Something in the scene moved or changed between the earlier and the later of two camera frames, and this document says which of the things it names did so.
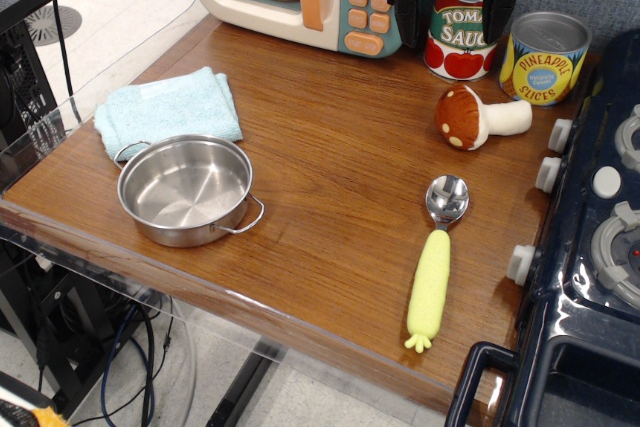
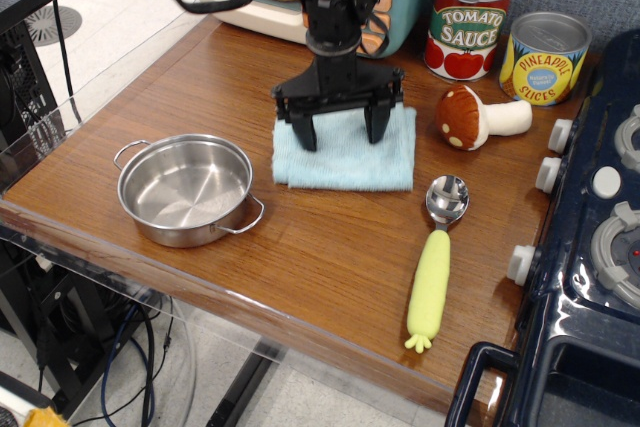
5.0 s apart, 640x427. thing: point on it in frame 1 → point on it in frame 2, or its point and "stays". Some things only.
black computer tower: x=29 y=114 stays
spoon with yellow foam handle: x=446 y=198 stays
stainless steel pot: x=178 y=190 stays
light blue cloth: x=197 y=101 → x=345 y=158
